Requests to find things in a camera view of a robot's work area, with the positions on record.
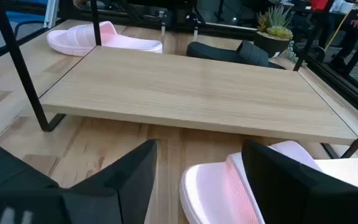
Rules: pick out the wooden shelf black metal frame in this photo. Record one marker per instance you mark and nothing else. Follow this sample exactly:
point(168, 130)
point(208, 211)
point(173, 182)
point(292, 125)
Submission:
point(182, 87)

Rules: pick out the black aluminium table frame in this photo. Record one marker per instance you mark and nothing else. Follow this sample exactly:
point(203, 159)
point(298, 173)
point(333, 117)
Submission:
point(222, 29)

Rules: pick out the potted succulent plant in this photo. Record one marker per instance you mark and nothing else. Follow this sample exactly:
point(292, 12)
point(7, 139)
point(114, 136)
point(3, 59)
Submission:
point(272, 43)

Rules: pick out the pink rubber slide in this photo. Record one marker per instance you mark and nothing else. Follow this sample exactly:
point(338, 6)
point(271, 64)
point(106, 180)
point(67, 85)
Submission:
point(213, 193)
point(82, 39)

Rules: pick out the person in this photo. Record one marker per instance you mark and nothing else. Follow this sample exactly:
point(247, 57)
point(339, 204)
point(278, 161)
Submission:
point(348, 46)

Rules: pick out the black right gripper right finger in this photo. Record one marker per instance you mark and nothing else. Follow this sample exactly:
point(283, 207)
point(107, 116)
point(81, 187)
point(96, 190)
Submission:
point(275, 186)

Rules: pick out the small green plant sprig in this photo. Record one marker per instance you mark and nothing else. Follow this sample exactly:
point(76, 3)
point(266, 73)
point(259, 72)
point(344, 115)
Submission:
point(291, 53)

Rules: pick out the person's hand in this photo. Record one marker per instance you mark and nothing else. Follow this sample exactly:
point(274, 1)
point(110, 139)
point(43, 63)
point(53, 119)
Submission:
point(356, 24)

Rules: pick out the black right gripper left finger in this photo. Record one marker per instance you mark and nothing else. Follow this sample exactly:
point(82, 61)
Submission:
point(129, 174)

